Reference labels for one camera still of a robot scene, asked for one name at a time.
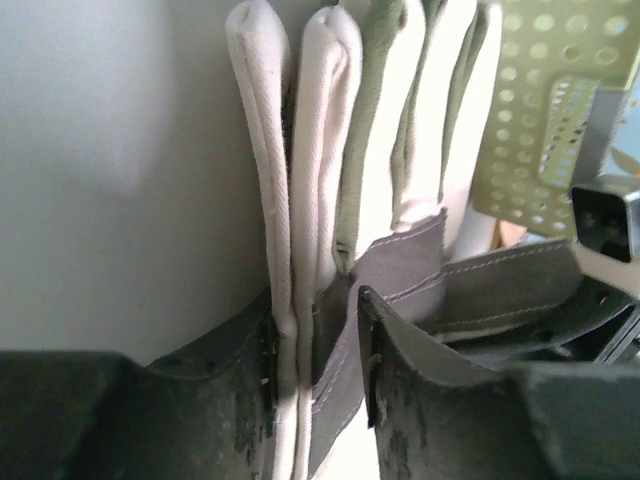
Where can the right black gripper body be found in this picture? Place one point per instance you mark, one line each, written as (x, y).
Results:
(597, 323)

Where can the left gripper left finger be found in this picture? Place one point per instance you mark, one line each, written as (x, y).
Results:
(204, 411)

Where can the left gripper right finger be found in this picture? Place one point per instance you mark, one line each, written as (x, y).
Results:
(438, 415)

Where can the green plastic storage basket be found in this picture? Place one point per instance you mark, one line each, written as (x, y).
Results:
(554, 57)

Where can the grey striped canvas glove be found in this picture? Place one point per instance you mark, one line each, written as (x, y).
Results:
(387, 135)

